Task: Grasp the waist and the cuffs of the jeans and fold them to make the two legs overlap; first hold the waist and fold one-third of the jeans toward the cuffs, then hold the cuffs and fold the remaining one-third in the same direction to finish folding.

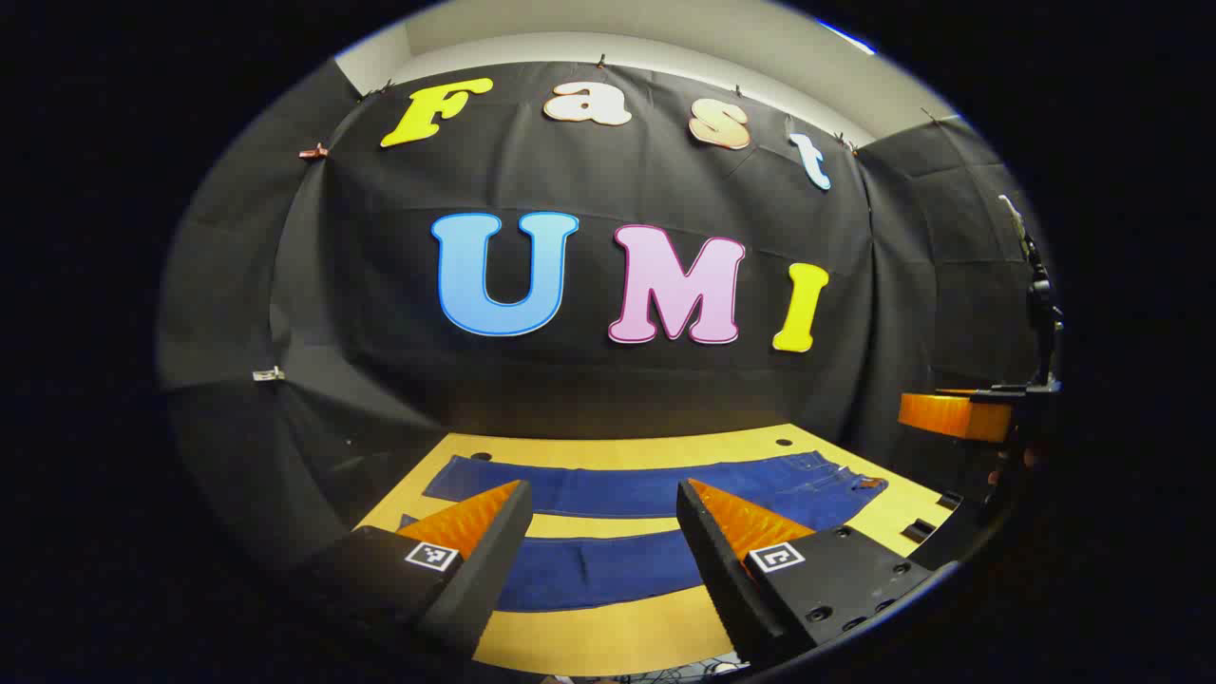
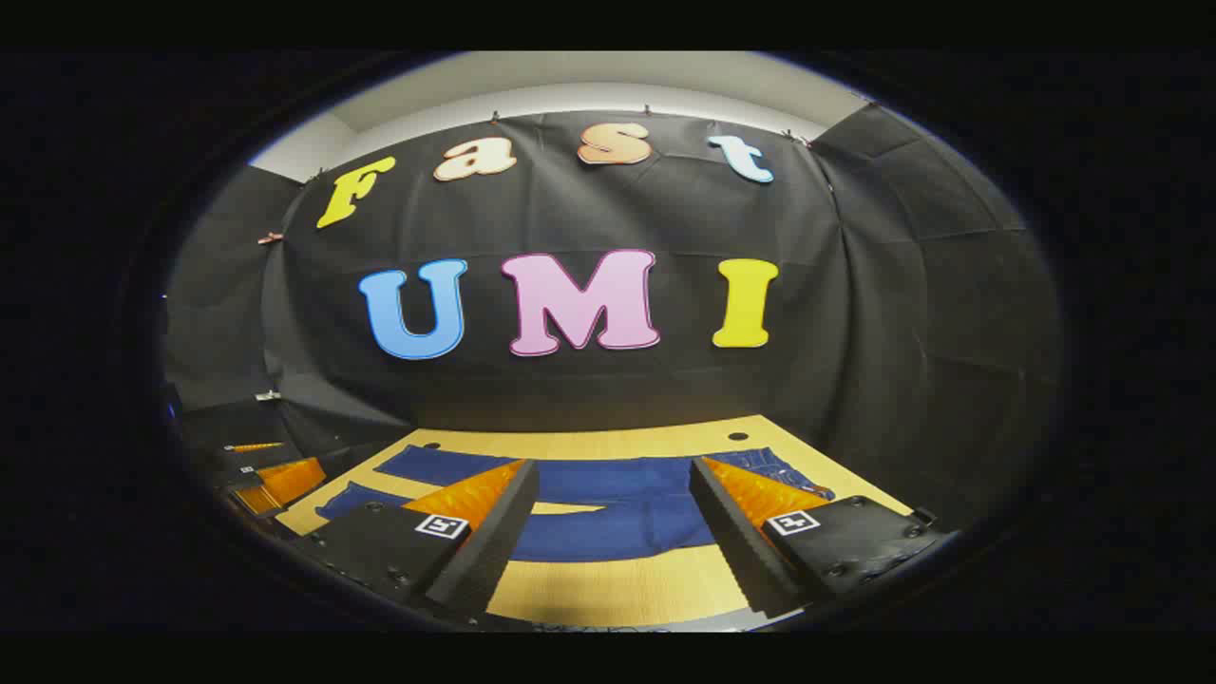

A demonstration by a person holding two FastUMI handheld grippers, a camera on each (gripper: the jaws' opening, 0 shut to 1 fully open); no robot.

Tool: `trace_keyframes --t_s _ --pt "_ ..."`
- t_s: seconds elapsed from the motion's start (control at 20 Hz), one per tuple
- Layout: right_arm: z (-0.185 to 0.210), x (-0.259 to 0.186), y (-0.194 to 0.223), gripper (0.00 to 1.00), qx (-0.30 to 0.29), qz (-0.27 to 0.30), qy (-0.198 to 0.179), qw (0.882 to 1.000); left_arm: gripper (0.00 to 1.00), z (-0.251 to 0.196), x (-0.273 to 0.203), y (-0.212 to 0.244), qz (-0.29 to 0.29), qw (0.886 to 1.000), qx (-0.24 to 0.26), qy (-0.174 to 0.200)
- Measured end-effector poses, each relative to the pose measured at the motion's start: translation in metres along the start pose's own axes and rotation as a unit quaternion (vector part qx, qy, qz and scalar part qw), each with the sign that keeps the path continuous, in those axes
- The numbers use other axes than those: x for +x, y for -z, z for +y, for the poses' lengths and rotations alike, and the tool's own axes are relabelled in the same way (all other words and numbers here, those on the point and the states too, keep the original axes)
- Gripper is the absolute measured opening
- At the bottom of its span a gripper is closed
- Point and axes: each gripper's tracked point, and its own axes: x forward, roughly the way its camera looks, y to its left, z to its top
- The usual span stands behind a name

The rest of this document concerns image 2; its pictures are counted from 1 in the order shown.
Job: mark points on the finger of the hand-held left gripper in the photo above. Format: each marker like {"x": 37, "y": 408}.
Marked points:
{"x": 285, "y": 483}
{"x": 255, "y": 446}

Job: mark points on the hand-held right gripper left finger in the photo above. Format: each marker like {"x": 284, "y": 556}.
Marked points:
{"x": 494, "y": 541}

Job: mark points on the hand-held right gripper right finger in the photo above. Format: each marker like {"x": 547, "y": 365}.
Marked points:
{"x": 736, "y": 541}

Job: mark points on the blue denim jeans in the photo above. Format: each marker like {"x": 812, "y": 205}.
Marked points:
{"x": 617, "y": 532}

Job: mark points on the black backdrop cloth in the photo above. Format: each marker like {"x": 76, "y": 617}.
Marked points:
{"x": 855, "y": 313}

